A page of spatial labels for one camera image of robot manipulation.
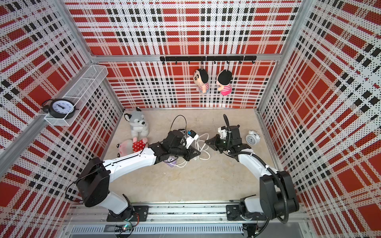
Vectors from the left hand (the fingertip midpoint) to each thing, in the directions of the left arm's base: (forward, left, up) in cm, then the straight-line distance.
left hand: (200, 153), depth 79 cm
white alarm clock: (+15, -34, -8) cm, 38 cm away
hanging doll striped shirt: (+42, 0, +20) cm, 47 cm away
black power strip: (+25, +13, -12) cm, 30 cm away
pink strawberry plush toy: (+9, +47, -9) cm, 49 cm away
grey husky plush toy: (+21, +40, 0) cm, 46 cm away
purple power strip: (-7, +15, +5) cm, 17 cm away
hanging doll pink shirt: (+45, -16, +15) cm, 50 cm away
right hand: (+7, -4, +1) cm, 8 cm away
